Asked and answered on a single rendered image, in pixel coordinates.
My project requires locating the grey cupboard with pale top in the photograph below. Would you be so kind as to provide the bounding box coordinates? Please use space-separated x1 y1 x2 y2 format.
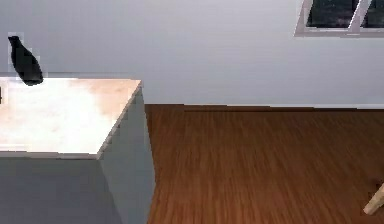
0 77 157 224

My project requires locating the white framed window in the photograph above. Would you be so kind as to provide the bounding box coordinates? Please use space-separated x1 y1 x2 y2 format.
293 0 384 38

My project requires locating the black bottle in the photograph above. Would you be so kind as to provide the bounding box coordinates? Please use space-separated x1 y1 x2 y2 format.
7 35 45 86

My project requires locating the pale wooden furniture leg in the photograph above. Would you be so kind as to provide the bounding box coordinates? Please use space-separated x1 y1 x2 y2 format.
362 182 384 216

